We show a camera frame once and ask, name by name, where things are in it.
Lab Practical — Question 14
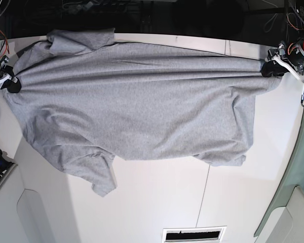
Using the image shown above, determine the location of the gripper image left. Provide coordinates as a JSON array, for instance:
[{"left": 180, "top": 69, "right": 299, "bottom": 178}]
[{"left": 0, "top": 55, "right": 22, "bottom": 93}]

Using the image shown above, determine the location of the grey t-shirt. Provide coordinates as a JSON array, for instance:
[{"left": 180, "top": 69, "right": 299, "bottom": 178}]
[{"left": 3, "top": 29, "right": 281, "bottom": 196}]

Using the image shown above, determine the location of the white floor vent grille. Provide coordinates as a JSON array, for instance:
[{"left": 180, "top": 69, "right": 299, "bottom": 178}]
[{"left": 162, "top": 226, "right": 227, "bottom": 243}]

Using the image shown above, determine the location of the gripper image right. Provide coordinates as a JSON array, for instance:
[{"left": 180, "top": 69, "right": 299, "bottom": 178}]
[{"left": 260, "top": 38, "right": 304, "bottom": 77}]

